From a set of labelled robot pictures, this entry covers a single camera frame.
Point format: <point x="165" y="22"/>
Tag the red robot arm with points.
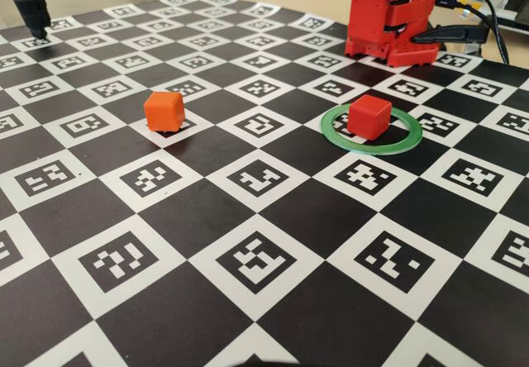
<point x="372" y="11"/>

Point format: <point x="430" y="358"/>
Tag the orange cube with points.
<point x="163" y="112"/>

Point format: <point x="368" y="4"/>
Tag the checkerboard marker mat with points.
<point x="289" y="218"/>

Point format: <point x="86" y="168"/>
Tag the red cube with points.
<point x="368" y="115"/>

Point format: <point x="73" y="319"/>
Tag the white grey case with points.
<point x="512" y="3"/>

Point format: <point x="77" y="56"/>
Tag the black usb plug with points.
<point x="450" y="2"/>

